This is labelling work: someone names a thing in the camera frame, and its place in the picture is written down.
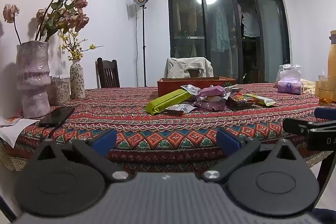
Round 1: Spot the small floral vase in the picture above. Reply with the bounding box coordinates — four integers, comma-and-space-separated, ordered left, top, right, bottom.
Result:
70, 59, 86, 100

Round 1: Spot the dark wooden chair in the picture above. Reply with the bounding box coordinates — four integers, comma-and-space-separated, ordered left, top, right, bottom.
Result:
95, 57, 121, 89

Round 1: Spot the purple tissue pack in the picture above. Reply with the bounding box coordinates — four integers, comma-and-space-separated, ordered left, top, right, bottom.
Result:
277, 70, 302, 95

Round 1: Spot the glass jar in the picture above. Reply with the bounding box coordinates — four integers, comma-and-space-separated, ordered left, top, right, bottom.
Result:
50, 76, 71, 106

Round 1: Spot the yellow-green snack packet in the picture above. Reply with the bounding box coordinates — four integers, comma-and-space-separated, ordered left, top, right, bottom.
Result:
245, 93, 277, 106

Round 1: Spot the dark sliding glass door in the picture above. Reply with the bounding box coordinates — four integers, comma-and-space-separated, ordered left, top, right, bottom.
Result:
167, 0, 292, 84

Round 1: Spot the white paper sheet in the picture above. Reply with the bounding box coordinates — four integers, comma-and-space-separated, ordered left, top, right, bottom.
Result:
0, 118, 38, 148

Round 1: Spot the red cardboard box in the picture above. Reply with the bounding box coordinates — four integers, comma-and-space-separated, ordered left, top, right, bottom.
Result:
157, 76, 237, 97

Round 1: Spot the cream plastic bag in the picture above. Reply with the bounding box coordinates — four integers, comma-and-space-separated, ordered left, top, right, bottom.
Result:
301, 78, 317, 94

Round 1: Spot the long green snack packet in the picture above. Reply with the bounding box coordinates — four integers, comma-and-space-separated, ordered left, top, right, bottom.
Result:
145, 89, 193, 116

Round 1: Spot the clear plastic bag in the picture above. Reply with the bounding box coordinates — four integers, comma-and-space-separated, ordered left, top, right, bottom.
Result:
273, 63, 302, 88

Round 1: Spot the black phone cable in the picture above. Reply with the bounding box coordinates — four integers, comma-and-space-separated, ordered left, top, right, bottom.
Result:
49, 124, 62, 139

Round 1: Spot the small white printed sachet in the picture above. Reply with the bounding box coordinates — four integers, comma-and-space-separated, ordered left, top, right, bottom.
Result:
0, 115, 23, 127

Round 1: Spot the wooden chair under jacket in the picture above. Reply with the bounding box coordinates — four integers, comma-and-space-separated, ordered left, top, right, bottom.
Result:
185, 69, 204, 79

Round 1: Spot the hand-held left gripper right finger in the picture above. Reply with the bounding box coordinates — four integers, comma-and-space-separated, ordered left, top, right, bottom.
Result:
201, 127, 305, 183

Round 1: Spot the black smartphone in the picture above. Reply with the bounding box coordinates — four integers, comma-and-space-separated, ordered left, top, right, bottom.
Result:
39, 106, 76, 127

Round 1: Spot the hanging white garment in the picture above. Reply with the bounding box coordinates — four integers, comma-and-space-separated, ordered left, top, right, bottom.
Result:
238, 2, 261, 38

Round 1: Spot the red colourful snack packet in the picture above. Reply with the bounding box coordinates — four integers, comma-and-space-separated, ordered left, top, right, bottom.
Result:
227, 94, 259, 107

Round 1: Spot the large grey stone vase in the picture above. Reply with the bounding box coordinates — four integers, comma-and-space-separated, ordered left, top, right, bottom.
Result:
16, 41, 51, 119

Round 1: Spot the beige jacket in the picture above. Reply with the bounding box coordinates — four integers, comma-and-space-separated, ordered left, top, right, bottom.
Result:
164, 57, 214, 79

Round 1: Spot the cream lace undercloth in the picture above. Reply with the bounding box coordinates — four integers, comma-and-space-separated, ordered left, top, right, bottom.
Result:
0, 139, 327, 172

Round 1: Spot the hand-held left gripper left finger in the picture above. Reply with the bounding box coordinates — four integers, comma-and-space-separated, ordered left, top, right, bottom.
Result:
29, 129, 133, 183

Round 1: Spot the pink snack packet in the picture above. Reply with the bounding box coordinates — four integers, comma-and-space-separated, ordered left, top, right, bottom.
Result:
198, 85, 230, 98
193, 99, 227, 111

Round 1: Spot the yellow bottle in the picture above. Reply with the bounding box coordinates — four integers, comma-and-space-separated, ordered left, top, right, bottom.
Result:
327, 30, 336, 102

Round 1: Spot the yellow translucent cup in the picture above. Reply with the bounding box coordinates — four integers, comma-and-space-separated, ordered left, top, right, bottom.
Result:
315, 75, 332, 106

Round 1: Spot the hanging pale green shirt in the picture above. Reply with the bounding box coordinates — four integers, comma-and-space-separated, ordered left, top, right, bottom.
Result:
211, 7, 231, 54

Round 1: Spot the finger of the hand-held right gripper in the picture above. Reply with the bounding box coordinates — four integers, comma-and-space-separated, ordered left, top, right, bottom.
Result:
283, 118, 336, 136
314, 107, 336, 119

